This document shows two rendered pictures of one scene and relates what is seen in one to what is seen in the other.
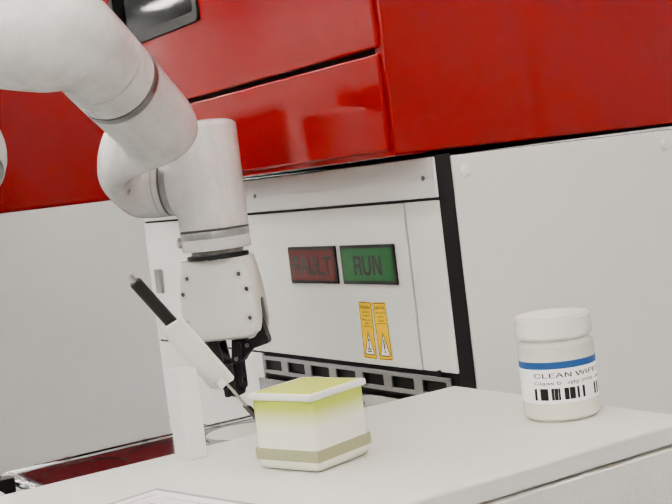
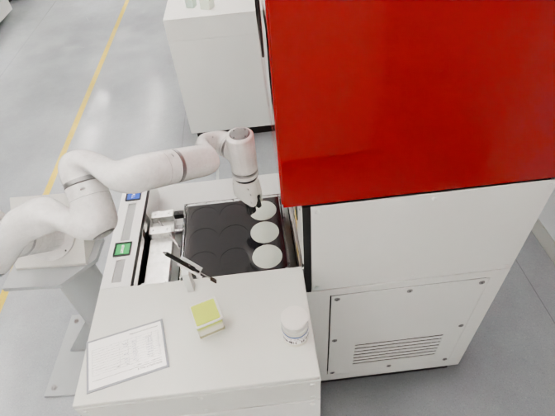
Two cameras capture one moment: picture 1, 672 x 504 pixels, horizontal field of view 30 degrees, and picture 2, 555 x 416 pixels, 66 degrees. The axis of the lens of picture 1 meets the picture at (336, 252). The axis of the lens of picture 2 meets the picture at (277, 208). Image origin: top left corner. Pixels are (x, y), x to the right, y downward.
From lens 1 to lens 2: 1.14 m
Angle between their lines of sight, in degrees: 50
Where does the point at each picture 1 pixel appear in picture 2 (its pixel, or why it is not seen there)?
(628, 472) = (286, 385)
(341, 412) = (211, 327)
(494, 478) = (230, 387)
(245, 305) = (249, 199)
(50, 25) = (122, 186)
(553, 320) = (286, 328)
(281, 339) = not seen: hidden behind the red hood
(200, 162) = (233, 155)
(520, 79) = (355, 181)
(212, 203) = (238, 168)
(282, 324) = not seen: hidden behind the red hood
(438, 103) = (307, 191)
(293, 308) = not seen: hidden behind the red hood
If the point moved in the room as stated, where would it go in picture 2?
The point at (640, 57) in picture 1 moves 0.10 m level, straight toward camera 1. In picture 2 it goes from (433, 167) to (413, 189)
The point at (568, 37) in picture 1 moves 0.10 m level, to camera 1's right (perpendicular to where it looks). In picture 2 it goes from (389, 163) to (430, 173)
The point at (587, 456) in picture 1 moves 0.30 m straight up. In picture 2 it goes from (268, 384) to (257, 323)
